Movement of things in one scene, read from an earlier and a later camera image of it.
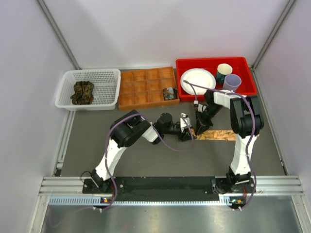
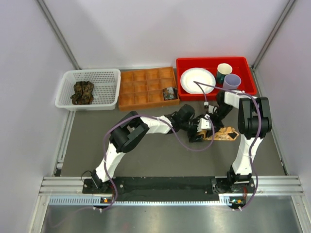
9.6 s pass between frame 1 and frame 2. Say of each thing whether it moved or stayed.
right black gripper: moved
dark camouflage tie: stayed
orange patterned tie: stayed
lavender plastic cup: stayed
